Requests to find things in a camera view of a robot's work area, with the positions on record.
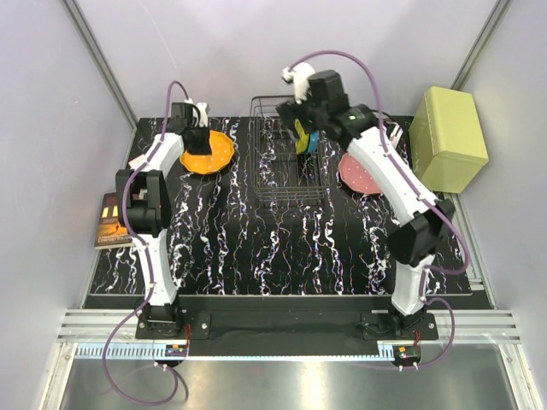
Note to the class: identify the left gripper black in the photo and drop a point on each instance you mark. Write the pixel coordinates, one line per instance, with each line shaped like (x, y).
(197, 143)

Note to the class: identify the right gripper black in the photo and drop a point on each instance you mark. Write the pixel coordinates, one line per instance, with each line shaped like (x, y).
(289, 111)

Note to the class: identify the blue dotted plate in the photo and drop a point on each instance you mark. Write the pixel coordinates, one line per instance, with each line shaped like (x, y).
(313, 142)

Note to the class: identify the orange dotted plate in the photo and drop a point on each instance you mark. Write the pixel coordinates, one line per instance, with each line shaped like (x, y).
(223, 150)

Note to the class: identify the lime green dotted plate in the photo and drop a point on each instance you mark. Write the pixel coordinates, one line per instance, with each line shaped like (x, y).
(302, 143)

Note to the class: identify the pink dotted plate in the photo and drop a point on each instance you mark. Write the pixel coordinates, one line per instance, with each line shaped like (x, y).
(356, 177)

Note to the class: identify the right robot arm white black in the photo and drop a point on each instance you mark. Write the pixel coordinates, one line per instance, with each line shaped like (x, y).
(423, 218)

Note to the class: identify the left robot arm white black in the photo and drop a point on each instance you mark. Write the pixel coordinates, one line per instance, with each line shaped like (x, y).
(145, 210)

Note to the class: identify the pink white cube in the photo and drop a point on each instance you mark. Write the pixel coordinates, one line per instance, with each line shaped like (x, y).
(136, 161)

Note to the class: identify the black white headphones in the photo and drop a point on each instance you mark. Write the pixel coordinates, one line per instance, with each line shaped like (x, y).
(394, 131)

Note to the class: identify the black marble pattern mat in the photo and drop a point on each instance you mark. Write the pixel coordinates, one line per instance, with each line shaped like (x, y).
(224, 241)

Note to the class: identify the dark paperback book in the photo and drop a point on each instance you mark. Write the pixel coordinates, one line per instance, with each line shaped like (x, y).
(111, 234)

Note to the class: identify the lime green box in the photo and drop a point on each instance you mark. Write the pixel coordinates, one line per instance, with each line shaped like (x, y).
(446, 141)

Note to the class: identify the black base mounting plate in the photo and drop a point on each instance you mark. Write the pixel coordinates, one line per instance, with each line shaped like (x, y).
(284, 327)

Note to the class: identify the black wire dish rack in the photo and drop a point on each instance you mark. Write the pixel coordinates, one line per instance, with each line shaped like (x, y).
(279, 175)

